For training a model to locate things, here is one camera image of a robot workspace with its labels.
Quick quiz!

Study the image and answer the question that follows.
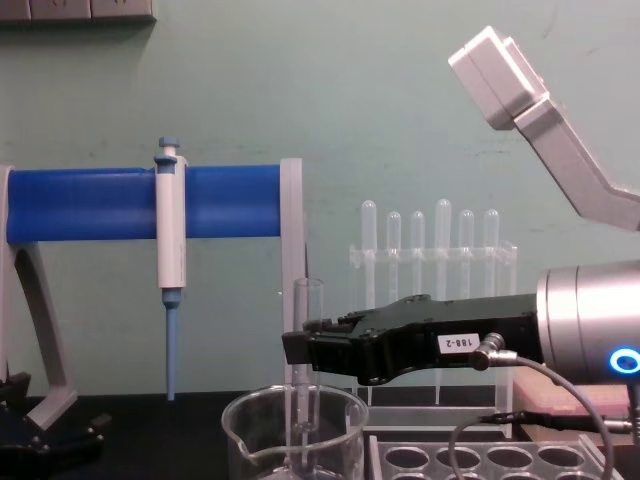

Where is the clear glass test tube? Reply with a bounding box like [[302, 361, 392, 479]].
[[291, 277, 327, 474]]

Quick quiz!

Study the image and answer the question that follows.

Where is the clear acrylic dropper rack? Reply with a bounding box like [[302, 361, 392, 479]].
[[347, 239, 519, 442]]

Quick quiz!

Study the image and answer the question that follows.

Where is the blue and grey pipette stand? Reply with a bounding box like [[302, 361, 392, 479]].
[[0, 157, 310, 432]]

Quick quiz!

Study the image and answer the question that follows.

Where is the thin grey gripper cable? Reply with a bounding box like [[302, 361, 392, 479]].
[[447, 333, 617, 480]]

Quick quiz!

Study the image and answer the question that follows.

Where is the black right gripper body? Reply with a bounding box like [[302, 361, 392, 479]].
[[344, 293, 545, 387]]

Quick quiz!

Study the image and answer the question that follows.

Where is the black cable with plug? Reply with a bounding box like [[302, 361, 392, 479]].
[[478, 408, 640, 437]]

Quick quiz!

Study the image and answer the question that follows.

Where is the pink pipette tip box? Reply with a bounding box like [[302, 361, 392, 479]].
[[513, 373, 633, 417]]

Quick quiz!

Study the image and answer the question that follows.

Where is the clear test tube rack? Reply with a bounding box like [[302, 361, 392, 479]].
[[368, 433, 627, 480]]

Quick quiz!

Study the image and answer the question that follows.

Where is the white and blue pipette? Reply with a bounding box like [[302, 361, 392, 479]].
[[153, 135, 190, 403]]

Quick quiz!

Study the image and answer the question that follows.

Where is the clear glass beaker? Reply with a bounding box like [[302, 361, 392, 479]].
[[220, 383, 371, 480]]

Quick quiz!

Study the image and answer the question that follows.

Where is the white wall socket plate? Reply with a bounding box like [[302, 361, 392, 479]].
[[0, 0, 158, 25]]

